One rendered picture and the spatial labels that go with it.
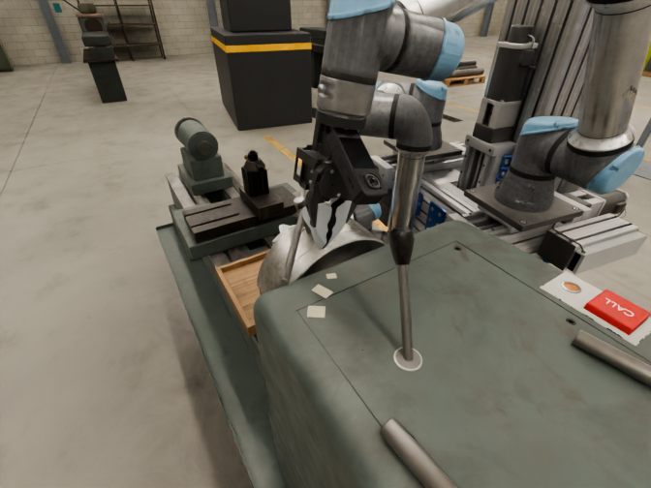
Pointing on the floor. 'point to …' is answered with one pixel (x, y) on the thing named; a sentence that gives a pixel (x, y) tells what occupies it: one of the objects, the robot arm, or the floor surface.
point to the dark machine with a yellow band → (263, 64)
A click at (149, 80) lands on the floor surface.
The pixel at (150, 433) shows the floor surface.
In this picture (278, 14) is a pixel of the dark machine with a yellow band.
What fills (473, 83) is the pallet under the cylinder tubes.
